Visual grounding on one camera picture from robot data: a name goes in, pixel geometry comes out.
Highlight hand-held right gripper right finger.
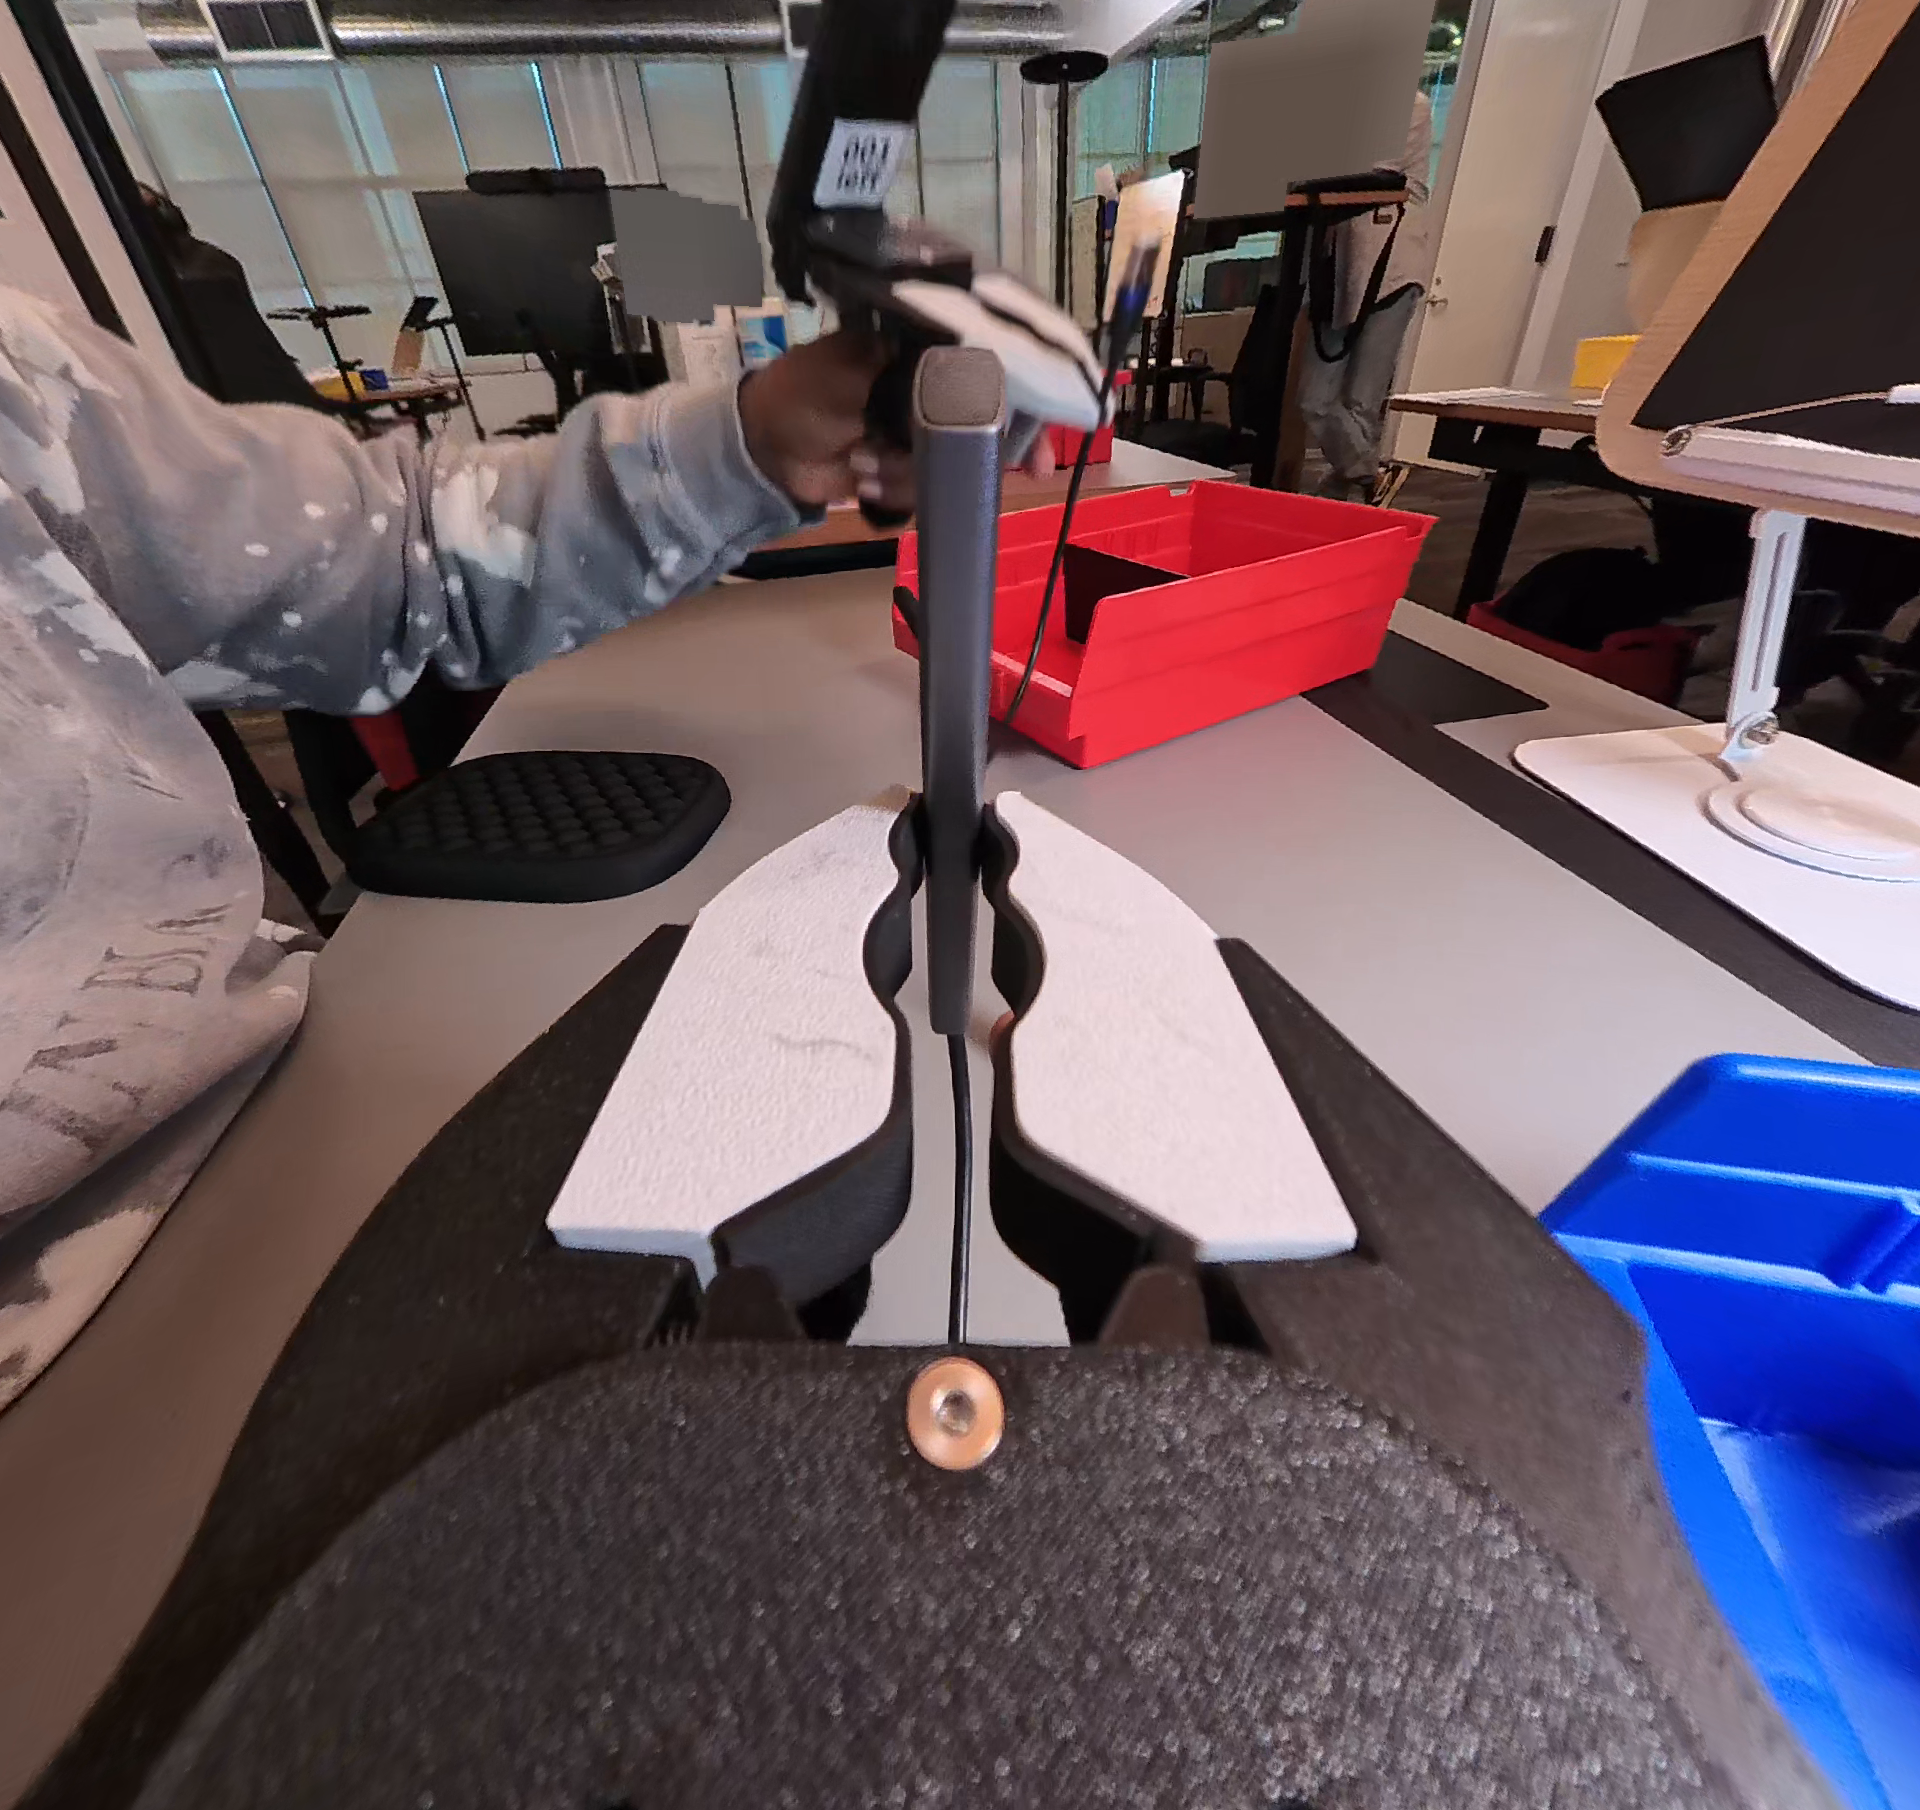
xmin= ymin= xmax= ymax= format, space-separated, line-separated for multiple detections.
xmin=981 ymin=790 xmax=1359 ymax=1269

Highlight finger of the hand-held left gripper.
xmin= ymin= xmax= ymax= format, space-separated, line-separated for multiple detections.
xmin=894 ymin=294 xmax=1111 ymax=437
xmin=972 ymin=272 xmax=1115 ymax=396

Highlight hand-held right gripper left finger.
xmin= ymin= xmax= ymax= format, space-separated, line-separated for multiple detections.
xmin=547 ymin=787 xmax=930 ymax=1264

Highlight black cable blue plugs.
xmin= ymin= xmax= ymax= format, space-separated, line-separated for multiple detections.
xmin=1004 ymin=231 xmax=1163 ymax=732

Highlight grey usb hub with cable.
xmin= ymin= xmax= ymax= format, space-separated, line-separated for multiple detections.
xmin=911 ymin=344 xmax=1009 ymax=1347

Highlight red plastic bin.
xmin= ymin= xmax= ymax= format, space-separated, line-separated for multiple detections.
xmin=892 ymin=479 xmax=1439 ymax=769

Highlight blue plastic bin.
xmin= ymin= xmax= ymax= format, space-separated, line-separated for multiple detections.
xmin=1542 ymin=1052 xmax=1920 ymax=1810

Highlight person's left forearm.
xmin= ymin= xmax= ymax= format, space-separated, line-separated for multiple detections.
xmin=0 ymin=285 xmax=819 ymax=718

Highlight person's left hand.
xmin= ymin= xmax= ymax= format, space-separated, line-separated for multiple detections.
xmin=737 ymin=329 xmax=920 ymax=525

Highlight wooden edge table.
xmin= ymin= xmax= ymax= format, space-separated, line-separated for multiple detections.
xmin=737 ymin=438 xmax=1238 ymax=573

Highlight whiteboard on easel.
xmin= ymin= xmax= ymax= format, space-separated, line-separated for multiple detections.
xmin=1107 ymin=171 xmax=1187 ymax=328

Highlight black floor lamp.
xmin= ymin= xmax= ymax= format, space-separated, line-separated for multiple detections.
xmin=1020 ymin=48 xmax=1111 ymax=313

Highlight black bin divider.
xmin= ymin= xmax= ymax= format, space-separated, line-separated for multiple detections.
xmin=1061 ymin=543 xmax=1194 ymax=645

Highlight black standing desk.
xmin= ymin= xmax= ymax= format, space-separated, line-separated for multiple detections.
xmin=1193 ymin=176 xmax=1412 ymax=492

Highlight black honeycomb pad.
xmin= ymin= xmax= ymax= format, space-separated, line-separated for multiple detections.
xmin=352 ymin=750 xmax=731 ymax=906

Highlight black screen on stand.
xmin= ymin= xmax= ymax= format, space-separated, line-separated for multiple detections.
xmin=414 ymin=167 xmax=624 ymax=417

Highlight dark leg desk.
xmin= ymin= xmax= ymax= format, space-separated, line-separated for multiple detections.
xmin=1387 ymin=389 xmax=1607 ymax=611

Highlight red bag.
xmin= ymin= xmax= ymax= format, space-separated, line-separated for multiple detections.
xmin=1468 ymin=595 xmax=1697 ymax=703

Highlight person's torso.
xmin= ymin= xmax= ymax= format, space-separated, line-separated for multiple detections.
xmin=0 ymin=491 xmax=317 ymax=1407

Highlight black monitor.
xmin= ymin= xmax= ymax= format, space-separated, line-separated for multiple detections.
xmin=1597 ymin=35 xmax=1778 ymax=215

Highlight black framed white sign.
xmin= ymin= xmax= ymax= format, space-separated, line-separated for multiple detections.
xmin=0 ymin=0 xmax=180 ymax=348

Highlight black board wooden rim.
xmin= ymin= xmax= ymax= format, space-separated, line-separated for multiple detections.
xmin=1594 ymin=0 xmax=1920 ymax=541

